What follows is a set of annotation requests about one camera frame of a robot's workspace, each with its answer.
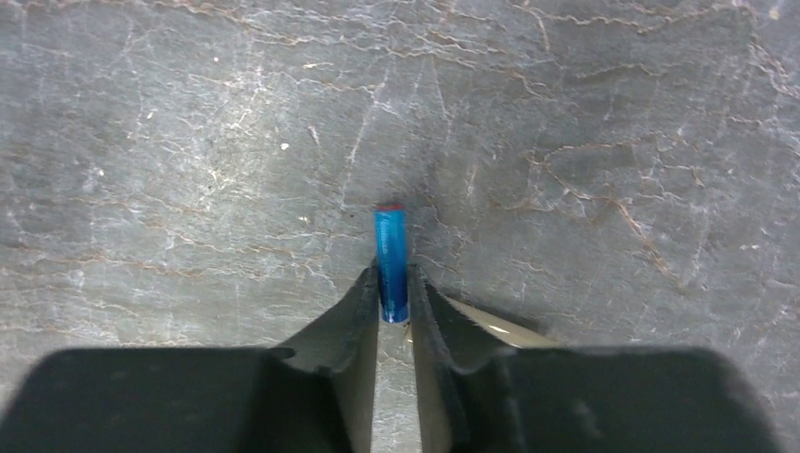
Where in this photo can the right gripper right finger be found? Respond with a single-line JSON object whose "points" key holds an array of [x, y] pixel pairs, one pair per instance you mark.
{"points": [[479, 394]]}

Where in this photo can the beige battery cover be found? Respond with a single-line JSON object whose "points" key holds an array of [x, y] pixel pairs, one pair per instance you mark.
{"points": [[500, 325]]}

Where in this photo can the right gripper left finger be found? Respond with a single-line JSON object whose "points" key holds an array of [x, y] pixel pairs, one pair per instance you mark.
{"points": [[311, 393]]}

